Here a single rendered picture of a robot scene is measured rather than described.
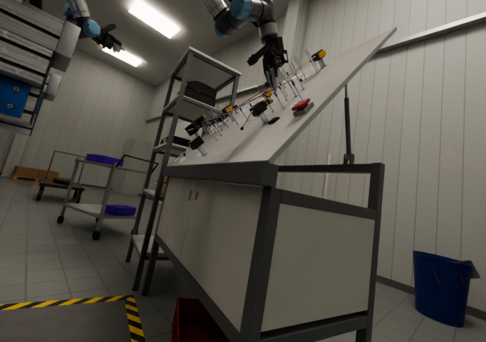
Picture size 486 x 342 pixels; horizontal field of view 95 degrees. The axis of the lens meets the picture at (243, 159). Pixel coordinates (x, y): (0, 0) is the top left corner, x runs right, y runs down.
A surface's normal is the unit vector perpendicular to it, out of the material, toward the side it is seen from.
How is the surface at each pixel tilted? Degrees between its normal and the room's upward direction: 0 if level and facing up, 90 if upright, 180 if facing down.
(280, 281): 90
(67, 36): 90
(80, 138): 90
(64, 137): 90
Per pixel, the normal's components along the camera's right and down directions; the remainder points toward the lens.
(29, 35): 0.69, 0.01
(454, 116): -0.70, -0.23
